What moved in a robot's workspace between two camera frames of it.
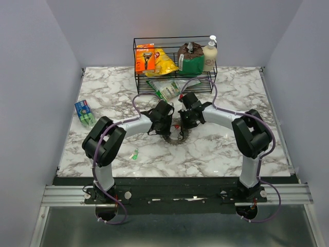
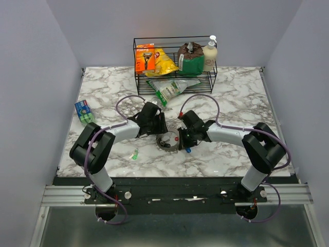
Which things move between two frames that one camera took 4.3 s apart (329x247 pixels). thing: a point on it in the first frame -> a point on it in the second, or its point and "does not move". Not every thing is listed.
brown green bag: (190, 58) does not move
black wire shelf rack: (175, 63) does not move
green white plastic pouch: (169, 89) does not move
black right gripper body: (187, 121) -> (187, 139)
